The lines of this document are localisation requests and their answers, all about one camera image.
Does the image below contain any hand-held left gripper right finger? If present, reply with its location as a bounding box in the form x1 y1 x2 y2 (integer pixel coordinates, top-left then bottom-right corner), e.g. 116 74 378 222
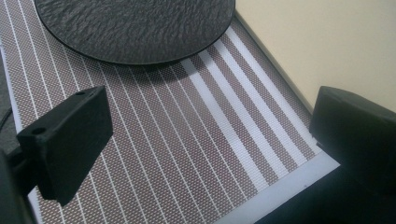
308 86 396 197

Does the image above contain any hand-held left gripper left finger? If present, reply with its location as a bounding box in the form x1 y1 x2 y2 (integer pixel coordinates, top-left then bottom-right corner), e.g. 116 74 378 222
16 85 114 207

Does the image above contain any brown white striped placemat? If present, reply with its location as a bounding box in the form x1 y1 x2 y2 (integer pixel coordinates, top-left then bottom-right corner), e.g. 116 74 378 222
0 0 341 224

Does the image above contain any black textured round plate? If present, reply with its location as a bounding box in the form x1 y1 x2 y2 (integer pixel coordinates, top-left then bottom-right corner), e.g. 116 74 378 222
33 0 236 66

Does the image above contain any black cable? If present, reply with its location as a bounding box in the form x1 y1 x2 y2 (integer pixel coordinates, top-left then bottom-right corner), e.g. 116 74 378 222
0 106 13 132

